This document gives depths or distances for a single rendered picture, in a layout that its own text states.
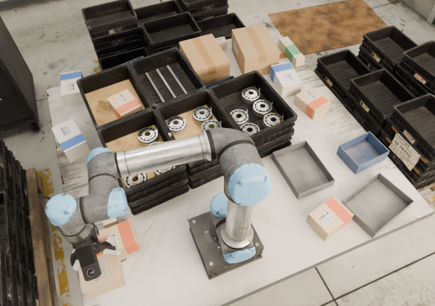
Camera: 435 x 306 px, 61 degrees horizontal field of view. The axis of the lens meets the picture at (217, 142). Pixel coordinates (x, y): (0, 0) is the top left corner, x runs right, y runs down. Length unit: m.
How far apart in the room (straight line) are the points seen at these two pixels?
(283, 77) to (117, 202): 1.49
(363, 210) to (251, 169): 0.98
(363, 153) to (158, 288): 1.22
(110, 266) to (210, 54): 1.43
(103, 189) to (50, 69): 2.93
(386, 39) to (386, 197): 1.78
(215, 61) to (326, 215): 1.09
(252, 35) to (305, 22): 1.76
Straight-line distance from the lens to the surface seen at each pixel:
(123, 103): 1.99
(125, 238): 1.69
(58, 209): 1.01
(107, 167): 1.08
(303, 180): 1.89
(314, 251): 1.73
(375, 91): 2.93
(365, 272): 2.54
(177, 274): 1.67
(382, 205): 1.93
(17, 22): 4.70
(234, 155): 1.02
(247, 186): 0.99
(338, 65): 3.25
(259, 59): 2.29
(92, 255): 1.16
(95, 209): 1.01
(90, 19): 3.46
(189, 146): 1.07
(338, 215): 1.75
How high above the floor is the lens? 2.27
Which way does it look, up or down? 52 degrees down
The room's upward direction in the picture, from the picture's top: 2 degrees counter-clockwise
